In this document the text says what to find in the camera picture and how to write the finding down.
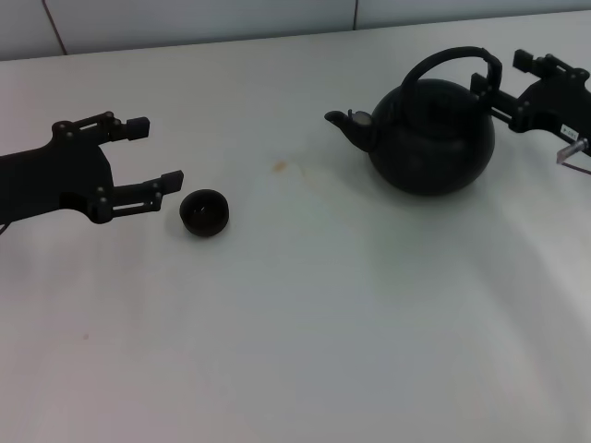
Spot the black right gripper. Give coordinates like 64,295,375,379
469,47,591,139

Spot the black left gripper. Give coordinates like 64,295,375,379
0,110,185,226

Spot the small black teacup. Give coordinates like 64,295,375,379
178,188,231,239

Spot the black round teapot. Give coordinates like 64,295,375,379
323,44,503,198

